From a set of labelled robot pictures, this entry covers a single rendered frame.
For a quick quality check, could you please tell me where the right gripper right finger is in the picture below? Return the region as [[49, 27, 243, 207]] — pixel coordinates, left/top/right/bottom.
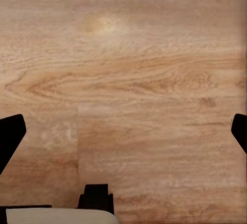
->
[[231, 114, 247, 154]]

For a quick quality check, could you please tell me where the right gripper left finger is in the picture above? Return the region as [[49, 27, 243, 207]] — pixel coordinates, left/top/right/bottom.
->
[[0, 114, 26, 174]]

